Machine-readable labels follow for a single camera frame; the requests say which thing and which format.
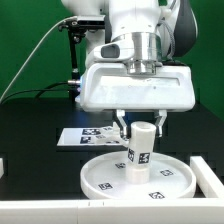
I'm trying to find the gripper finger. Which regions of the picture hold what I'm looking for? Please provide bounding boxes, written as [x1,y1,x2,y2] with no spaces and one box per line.
[154,110,167,137]
[115,110,131,140]

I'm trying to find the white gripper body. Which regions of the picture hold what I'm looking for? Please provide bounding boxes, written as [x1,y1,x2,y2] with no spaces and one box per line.
[80,63,195,112]

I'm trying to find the white round table top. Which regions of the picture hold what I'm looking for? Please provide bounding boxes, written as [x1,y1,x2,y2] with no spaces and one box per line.
[80,151,196,200]

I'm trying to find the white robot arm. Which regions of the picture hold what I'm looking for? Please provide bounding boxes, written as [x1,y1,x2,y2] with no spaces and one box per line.
[61,0,198,139]

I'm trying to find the white cross-shaped table base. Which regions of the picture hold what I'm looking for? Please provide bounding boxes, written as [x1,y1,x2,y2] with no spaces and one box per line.
[94,123,129,147]

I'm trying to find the white marker sheet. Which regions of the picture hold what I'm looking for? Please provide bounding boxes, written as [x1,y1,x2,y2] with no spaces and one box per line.
[56,127,131,147]

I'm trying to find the white L-shaped border fence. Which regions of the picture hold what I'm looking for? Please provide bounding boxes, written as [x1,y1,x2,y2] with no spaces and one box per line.
[0,156,224,224]

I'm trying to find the black cable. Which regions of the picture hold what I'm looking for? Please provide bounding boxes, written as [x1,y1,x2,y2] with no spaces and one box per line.
[0,80,82,106]

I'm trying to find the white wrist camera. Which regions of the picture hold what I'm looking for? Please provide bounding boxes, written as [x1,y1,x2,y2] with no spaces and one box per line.
[93,41,134,63]

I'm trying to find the grey camera cable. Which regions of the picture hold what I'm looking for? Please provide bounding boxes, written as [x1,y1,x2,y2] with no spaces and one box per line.
[0,17,78,103]

